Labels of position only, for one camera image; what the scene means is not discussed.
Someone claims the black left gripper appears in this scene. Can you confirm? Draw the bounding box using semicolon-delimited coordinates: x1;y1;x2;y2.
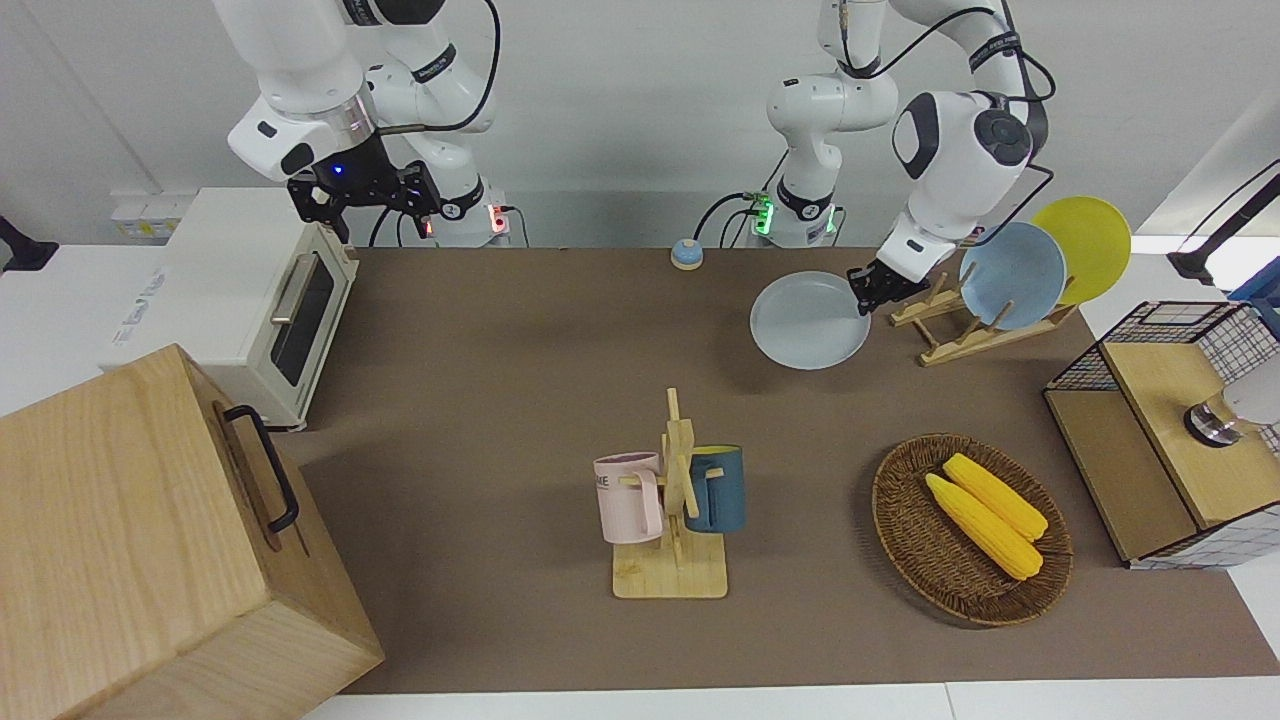
848;260;935;317

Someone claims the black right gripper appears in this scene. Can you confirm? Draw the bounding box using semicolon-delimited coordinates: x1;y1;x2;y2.
287;133;444;245

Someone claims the gray plate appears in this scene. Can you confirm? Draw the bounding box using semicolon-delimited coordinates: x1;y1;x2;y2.
750;271;872;371

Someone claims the wooden plate rack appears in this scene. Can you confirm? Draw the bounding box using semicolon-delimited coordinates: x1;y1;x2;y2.
888;268;1080;368

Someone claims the light blue plate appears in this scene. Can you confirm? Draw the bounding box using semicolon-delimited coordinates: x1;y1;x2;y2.
958;222;1067;332

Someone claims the yellow plate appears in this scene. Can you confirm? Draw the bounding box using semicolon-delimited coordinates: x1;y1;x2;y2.
1030;196;1132;307

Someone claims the white toaster oven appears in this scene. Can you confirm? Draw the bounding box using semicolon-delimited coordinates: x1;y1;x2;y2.
100;187;360;433

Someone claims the yellow corn cob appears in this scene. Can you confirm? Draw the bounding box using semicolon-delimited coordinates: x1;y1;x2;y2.
925;473;1044;581
943;453;1049;542

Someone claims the brown wicker basket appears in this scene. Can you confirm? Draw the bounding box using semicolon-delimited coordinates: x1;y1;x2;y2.
872;433;1074;628

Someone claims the brown table mat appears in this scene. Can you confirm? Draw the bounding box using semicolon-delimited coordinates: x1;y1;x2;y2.
268;245;1280;696

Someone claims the dark blue mug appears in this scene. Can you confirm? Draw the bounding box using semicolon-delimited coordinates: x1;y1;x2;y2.
685;446;747;534

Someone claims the pink mug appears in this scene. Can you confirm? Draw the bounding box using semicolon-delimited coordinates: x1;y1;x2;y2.
594;452;666;546

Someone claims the wooden mug tree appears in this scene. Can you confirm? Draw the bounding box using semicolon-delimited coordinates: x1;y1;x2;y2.
612;388;729;600

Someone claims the wooden cabinet box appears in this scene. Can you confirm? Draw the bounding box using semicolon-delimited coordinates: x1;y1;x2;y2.
0;344;386;720

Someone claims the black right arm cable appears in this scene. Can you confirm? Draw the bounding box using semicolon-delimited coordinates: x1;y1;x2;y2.
370;0;502;138

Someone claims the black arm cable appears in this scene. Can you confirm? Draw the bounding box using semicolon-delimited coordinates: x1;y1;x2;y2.
370;0;502;138
838;0;1058;251

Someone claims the white wall socket box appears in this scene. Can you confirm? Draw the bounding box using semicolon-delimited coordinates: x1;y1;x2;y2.
108;192;199;242

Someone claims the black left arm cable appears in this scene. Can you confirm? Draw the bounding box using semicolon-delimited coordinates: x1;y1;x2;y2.
838;0;1058;251

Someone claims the black cabinet handle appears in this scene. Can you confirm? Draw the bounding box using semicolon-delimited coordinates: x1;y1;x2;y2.
223;405;301;534

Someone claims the wire grid shelf with board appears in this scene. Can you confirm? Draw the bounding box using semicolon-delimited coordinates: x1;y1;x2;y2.
1043;300;1280;572

